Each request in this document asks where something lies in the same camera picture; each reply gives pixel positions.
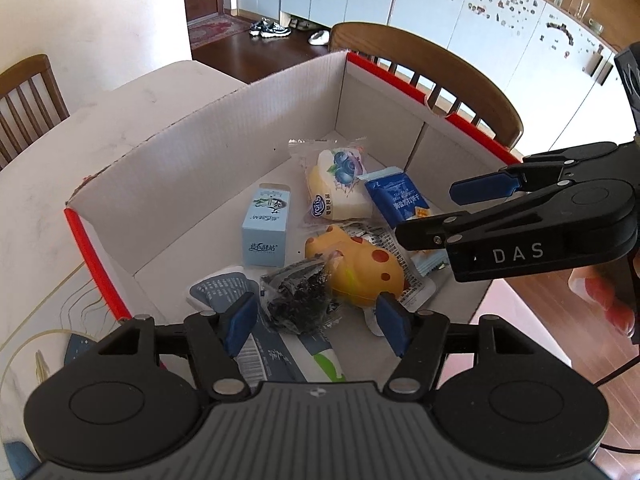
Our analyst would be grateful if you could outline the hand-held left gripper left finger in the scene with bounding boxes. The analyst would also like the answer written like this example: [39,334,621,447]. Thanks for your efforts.
[97,291,259,402]

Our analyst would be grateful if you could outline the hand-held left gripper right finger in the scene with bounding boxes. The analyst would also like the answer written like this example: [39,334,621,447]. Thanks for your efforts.
[376,292,545,402]

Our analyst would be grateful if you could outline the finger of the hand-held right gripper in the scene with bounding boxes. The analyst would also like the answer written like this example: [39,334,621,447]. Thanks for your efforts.
[449,141,622,207]
[395,179,574,252]

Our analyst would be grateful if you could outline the blue cracker packet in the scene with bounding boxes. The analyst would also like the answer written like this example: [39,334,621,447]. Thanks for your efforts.
[363,164,434,229]

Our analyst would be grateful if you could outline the clear packet of dark seaweed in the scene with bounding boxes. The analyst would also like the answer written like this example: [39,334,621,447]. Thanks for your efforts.
[258,252,347,337]

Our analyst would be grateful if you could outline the yellow spotted toy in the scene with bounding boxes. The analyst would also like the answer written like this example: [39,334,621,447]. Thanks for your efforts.
[304,223,405,309]

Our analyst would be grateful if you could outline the blueberry bread packet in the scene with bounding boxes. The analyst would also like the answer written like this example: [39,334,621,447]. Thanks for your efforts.
[288,135,376,229]

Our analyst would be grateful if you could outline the red cardboard box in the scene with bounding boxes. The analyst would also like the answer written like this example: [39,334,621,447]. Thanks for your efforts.
[63,50,524,386]

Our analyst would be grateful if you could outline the person's right hand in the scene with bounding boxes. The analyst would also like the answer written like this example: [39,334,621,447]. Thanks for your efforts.
[569,265,638,339]

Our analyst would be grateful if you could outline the light blue packet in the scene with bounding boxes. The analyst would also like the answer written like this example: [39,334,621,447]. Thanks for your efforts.
[411,250,452,277]

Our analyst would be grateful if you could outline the blue white sachet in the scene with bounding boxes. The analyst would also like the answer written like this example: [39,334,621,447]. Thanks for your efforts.
[187,268,261,327]

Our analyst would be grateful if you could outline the white blue green packet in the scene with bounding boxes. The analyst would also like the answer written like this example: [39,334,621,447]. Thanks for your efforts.
[234,329,348,384]

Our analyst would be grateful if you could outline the light blue small carton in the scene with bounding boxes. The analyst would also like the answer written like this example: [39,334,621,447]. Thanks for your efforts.
[241,182,294,269]

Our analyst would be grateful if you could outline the brown wooden chair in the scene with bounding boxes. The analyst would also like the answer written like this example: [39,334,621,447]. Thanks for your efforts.
[327,22,524,151]
[0,53,70,171]

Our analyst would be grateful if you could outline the white tall cabinet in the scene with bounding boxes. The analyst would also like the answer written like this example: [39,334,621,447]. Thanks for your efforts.
[235,0,632,152]

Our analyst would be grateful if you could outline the red patterned rug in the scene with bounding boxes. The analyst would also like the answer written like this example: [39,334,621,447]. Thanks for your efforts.
[187,13,252,51]

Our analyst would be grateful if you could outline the black cable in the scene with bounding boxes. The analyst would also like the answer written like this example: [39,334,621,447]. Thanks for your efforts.
[594,347,640,455]

